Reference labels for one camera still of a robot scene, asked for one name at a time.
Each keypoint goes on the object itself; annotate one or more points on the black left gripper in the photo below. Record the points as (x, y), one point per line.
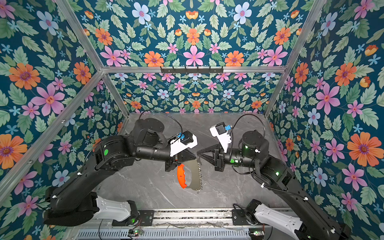
(181, 156)

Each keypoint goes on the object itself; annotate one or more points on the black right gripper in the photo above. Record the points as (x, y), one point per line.
(218, 160)

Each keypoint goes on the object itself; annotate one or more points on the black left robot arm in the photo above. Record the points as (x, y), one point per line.
(75, 202)

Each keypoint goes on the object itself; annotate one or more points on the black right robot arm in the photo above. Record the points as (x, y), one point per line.
(311, 222)

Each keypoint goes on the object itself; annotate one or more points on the black hook rack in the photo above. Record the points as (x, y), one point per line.
(191, 70)

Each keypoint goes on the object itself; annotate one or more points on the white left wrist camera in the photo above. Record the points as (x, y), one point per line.
(183, 141)

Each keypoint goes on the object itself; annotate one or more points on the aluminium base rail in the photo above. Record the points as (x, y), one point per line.
(178, 218)

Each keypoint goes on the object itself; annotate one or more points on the white perforated cable tray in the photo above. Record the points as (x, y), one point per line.
(163, 234)

